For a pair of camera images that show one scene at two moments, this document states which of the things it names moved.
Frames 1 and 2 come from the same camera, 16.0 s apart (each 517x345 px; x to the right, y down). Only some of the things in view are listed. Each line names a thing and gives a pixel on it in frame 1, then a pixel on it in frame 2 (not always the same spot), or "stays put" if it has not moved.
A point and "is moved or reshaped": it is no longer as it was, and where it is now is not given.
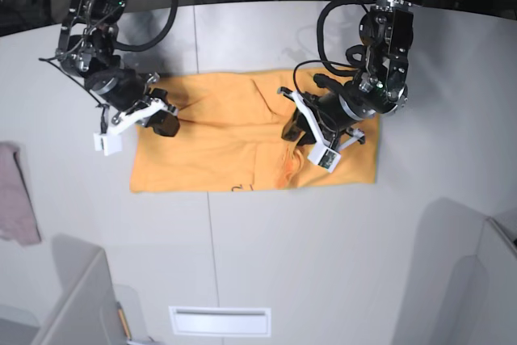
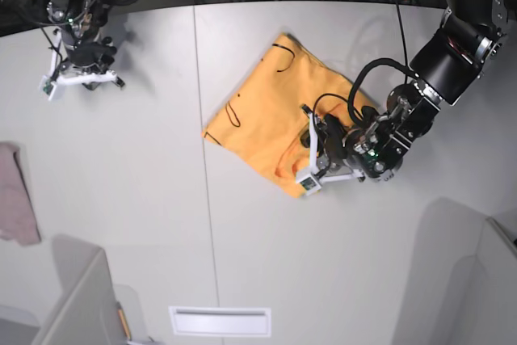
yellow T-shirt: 229,137 is moved or reshaped
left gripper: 119,88 to 95,56
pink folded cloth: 18,218 stays put
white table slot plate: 221,321 stays put
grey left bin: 86,313 stays put
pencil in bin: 124,321 stays put
